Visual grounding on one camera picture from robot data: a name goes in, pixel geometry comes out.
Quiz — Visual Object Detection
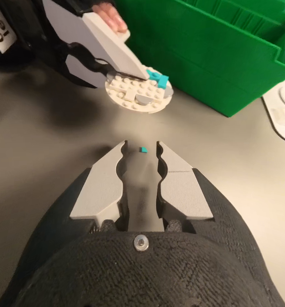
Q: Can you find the person's left hand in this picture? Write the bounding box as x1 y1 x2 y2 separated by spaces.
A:
92 2 128 34

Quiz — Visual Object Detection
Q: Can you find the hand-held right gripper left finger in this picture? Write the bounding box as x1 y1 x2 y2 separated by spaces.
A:
69 140 128 225

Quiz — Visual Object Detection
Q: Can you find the round white lego plate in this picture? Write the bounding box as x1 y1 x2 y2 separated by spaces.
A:
105 67 174 114

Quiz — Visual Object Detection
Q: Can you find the green plastic bin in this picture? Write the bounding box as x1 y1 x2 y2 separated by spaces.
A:
114 0 285 118

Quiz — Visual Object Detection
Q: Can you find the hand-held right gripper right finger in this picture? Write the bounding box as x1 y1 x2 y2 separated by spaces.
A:
156 141 214 221

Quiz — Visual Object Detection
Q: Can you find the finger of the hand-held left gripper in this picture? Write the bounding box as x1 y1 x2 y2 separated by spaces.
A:
65 55 110 89
42 0 150 81

